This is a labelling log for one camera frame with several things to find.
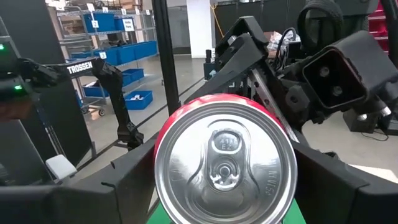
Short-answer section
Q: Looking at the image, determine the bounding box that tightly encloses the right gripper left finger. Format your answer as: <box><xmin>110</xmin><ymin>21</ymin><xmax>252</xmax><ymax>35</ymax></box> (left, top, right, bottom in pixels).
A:
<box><xmin>101</xmin><ymin>138</ymin><xmax>159</xmax><ymax>224</ymax></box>

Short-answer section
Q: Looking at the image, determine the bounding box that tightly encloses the orange hanging cable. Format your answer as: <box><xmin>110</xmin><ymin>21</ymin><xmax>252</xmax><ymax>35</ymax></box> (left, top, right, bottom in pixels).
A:
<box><xmin>210</xmin><ymin>2</ymin><xmax>225</xmax><ymax>39</ymax></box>

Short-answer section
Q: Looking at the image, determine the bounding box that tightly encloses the small black floor box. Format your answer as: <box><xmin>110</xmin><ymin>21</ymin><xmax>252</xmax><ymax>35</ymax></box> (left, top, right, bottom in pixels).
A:
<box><xmin>343</xmin><ymin>108</ymin><xmax>379</xmax><ymax>134</ymax></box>

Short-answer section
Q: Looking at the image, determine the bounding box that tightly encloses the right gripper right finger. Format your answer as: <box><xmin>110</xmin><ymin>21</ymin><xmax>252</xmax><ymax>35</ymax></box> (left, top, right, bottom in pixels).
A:
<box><xmin>292</xmin><ymin>141</ymin><xmax>371</xmax><ymax>224</ymax></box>

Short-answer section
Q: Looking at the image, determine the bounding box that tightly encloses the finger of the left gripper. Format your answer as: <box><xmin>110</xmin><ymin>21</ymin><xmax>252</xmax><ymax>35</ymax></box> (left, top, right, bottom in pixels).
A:
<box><xmin>185</xmin><ymin>15</ymin><xmax>270</xmax><ymax>103</ymax></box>

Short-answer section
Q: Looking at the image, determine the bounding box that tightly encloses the blue storage bin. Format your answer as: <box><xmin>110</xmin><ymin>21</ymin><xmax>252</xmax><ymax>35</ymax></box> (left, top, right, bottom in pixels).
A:
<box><xmin>124</xmin><ymin>90</ymin><xmax>154</xmax><ymax>111</ymax></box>
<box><xmin>105</xmin><ymin>45</ymin><xmax>136</xmax><ymax>65</ymax></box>
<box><xmin>132</xmin><ymin>40</ymin><xmax>158</xmax><ymax>60</ymax></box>
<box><xmin>83</xmin><ymin>12</ymin><xmax>116</xmax><ymax>33</ymax></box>
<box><xmin>82</xmin><ymin>81</ymin><xmax>109</xmax><ymax>98</ymax></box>
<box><xmin>121</xmin><ymin>68</ymin><xmax>146</xmax><ymax>82</ymax></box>

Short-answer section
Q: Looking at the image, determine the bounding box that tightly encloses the white plastic block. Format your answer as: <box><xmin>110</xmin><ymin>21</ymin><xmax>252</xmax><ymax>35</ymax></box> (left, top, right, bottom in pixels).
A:
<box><xmin>45</xmin><ymin>154</ymin><xmax>78</xmax><ymax>181</ymax></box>

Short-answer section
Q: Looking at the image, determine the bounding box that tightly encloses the red tool chest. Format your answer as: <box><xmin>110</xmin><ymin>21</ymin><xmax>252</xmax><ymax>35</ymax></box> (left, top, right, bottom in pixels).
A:
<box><xmin>368</xmin><ymin>1</ymin><xmax>390</xmax><ymax>53</ymax></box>

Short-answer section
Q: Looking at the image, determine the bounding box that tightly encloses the left wrist camera housing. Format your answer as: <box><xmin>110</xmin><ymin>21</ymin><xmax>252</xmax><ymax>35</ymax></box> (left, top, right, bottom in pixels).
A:
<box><xmin>301</xmin><ymin>30</ymin><xmax>388</xmax><ymax>110</ymax></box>

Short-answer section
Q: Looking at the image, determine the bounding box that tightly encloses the red Fanta soda can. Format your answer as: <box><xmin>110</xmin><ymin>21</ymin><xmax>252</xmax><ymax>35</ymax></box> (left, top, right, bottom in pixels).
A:
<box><xmin>154</xmin><ymin>93</ymin><xmax>299</xmax><ymax>224</ymax></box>

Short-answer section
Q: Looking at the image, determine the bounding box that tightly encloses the large black board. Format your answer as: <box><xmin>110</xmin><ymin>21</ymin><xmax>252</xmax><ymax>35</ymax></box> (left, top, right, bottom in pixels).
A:
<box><xmin>0</xmin><ymin>0</ymin><xmax>96</xmax><ymax>187</ymax></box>

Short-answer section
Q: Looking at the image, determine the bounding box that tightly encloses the metal shelving rack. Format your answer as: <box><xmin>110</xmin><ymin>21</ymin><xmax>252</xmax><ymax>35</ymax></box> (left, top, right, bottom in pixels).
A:
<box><xmin>55</xmin><ymin>4</ymin><xmax>159</xmax><ymax>118</ymax></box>

